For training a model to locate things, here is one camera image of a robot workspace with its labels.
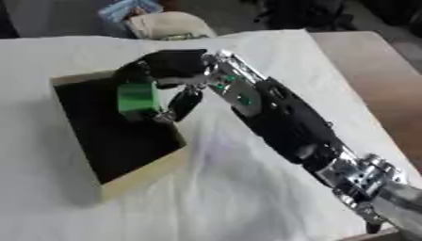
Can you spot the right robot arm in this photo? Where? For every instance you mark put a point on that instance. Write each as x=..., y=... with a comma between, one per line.
x=286, y=122

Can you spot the tan cardboard box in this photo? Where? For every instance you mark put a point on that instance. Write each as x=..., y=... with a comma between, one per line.
x=118, y=131

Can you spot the beige bag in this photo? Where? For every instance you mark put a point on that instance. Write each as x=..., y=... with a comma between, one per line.
x=170, y=25

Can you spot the blue and white bag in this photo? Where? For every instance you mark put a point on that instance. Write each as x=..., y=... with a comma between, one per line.
x=127, y=9

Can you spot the green block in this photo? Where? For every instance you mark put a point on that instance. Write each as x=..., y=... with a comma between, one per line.
x=136, y=98

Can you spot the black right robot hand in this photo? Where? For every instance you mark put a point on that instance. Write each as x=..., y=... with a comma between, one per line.
x=170, y=64

